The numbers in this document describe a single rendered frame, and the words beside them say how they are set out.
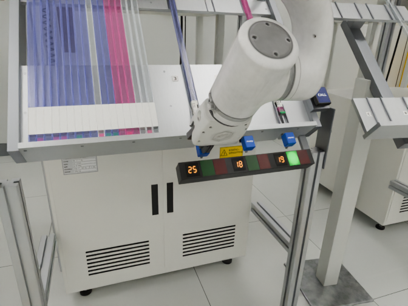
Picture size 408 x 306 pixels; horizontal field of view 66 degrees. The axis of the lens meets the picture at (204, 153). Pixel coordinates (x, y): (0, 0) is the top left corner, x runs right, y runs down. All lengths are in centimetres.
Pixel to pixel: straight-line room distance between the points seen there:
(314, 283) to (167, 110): 97
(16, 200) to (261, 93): 53
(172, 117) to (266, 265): 92
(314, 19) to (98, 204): 84
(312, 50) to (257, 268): 110
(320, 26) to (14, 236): 69
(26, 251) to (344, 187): 96
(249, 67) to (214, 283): 106
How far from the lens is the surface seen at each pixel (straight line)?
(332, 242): 130
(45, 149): 67
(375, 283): 154
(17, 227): 77
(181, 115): 72
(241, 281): 137
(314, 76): 48
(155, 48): 264
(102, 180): 104
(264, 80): 42
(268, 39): 42
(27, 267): 83
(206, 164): 69
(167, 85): 76
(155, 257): 123
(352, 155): 114
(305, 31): 49
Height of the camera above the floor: 94
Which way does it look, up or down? 21 degrees down
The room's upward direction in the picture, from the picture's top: 2 degrees clockwise
